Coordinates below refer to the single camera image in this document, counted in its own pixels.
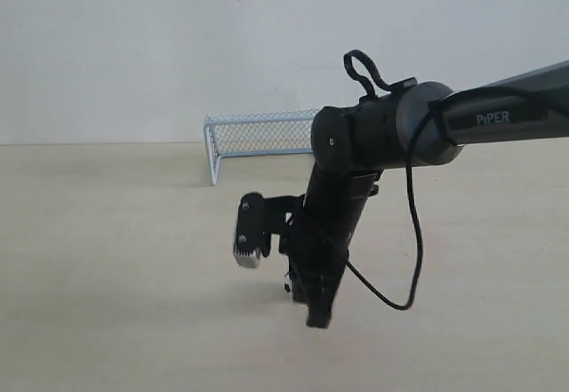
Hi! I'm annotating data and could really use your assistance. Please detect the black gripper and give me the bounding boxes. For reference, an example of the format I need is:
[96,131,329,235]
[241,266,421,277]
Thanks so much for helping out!
[286,213,351,329]

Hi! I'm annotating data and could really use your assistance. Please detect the black and white soccer ball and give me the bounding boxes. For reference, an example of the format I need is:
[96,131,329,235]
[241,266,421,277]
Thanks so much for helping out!
[284,275,293,295]

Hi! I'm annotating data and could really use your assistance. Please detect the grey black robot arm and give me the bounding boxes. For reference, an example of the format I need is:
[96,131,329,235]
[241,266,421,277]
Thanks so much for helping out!
[287,62,568,329]

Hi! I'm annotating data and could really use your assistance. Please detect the small white soccer goal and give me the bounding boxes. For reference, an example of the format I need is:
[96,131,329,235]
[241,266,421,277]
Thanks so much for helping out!
[203,109,318,186]

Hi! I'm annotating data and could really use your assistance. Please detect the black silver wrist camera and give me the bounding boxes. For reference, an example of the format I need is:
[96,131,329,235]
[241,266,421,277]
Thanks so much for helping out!
[232,192,304,269]

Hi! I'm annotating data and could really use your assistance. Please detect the black cable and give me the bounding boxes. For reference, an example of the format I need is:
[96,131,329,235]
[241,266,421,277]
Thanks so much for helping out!
[293,49,569,311]

